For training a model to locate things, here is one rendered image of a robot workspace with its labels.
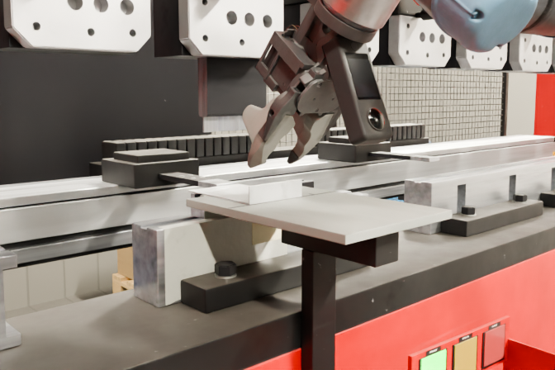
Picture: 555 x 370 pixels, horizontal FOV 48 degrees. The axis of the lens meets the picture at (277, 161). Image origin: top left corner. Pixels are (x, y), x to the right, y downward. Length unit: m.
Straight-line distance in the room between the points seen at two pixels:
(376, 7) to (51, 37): 0.32
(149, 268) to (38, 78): 0.57
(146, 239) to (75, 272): 2.92
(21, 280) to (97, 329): 2.85
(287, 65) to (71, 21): 0.23
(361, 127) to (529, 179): 0.88
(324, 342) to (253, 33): 0.39
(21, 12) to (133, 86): 0.69
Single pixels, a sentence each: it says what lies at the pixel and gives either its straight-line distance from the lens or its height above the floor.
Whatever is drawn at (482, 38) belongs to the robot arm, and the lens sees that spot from 0.55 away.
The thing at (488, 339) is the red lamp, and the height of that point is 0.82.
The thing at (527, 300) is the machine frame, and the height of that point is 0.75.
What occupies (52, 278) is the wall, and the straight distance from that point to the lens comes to 3.63.
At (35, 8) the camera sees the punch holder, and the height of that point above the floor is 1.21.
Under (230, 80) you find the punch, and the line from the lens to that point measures 0.81.
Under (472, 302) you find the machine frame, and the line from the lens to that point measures 1.07.
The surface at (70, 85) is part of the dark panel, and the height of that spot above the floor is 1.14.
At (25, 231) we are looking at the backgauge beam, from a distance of 0.95.
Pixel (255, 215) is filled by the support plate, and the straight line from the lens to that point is 0.67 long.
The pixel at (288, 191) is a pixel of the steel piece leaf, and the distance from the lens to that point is 0.77.
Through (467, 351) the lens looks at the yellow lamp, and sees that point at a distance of 0.82.
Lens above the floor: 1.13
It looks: 6 degrees down
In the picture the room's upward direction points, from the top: straight up
